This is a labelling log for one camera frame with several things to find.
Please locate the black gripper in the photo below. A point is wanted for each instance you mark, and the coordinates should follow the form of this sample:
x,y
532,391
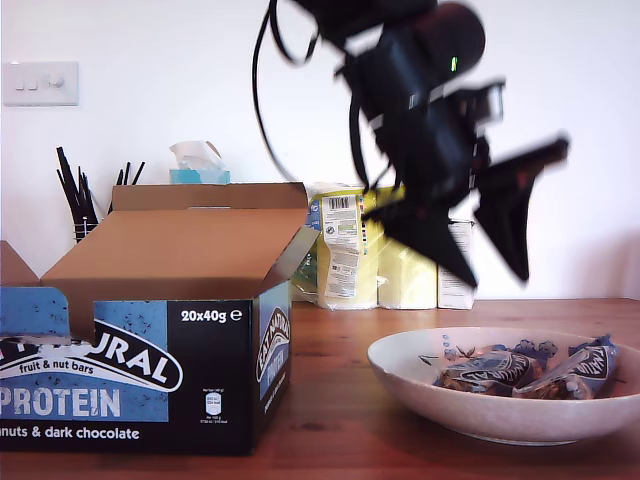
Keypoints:
x,y
435,155

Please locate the blue snack bar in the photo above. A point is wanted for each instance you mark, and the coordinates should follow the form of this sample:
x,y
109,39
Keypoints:
x,y
490,372
590,370

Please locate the white floral ceramic plate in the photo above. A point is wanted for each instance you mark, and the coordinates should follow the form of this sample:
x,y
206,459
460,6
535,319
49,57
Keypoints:
x,y
475,415

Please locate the blue black snackbar carton box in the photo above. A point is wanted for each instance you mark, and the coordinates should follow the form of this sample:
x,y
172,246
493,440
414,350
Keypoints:
x,y
215,390

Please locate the small white printed carton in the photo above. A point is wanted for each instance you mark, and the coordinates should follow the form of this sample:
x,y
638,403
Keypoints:
x,y
452,300

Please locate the teal tissue box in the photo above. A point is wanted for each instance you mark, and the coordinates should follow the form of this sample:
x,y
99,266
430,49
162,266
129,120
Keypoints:
x,y
200,177

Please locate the yellow kitchen roll pack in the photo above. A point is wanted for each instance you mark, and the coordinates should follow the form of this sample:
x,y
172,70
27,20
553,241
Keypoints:
x,y
345,280

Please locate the black thin stick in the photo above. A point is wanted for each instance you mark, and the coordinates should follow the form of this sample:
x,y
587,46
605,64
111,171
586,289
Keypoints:
x,y
71,175
68,195
87,190
138,174
120,177
127,175

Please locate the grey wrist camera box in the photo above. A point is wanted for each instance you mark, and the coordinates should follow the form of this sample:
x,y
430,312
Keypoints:
x,y
487,102

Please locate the white wall light switch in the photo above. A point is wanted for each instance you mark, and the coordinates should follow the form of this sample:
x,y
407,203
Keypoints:
x,y
42,84

